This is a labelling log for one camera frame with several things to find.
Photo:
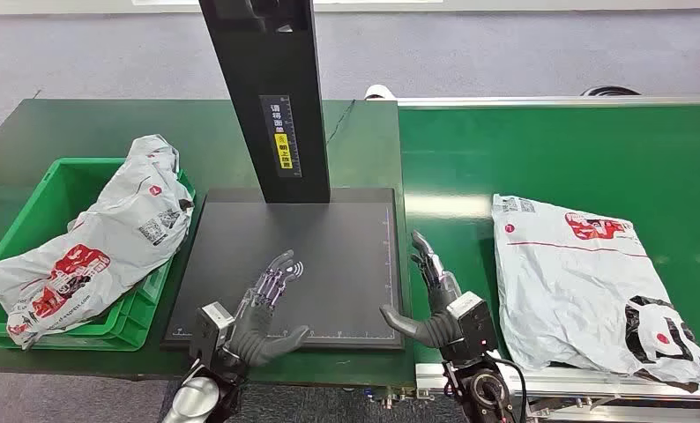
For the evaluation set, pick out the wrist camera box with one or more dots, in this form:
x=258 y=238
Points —
x=472 y=327
x=210 y=333

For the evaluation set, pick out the white round object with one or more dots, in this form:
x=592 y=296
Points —
x=379 y=92

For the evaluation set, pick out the black yellow ruler label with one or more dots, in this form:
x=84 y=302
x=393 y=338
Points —
x=280 y=152

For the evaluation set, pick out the grey courier package black patch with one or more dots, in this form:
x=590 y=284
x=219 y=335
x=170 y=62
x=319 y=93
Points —
x=560 y=280

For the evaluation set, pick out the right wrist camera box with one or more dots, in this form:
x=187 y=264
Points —
x=472 y=327

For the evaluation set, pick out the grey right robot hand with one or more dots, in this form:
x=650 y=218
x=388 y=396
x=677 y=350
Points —
x=440 y=324

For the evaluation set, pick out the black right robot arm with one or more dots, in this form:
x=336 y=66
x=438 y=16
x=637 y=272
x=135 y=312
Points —
x=487 y=391

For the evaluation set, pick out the green plastic basket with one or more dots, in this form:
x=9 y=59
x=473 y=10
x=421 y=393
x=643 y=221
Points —
x=129 y=342
x=52 y=192

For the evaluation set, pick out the crumpled grey courier package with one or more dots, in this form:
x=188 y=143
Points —
x=110 y=233

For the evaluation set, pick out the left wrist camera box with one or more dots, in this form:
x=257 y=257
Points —
x=210 y=333

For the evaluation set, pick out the black weighing device with column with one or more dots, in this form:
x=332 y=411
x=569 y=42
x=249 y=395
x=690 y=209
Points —
x=326 y=263

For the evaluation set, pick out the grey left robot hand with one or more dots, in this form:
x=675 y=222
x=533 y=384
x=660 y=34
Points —
x=253 y=333

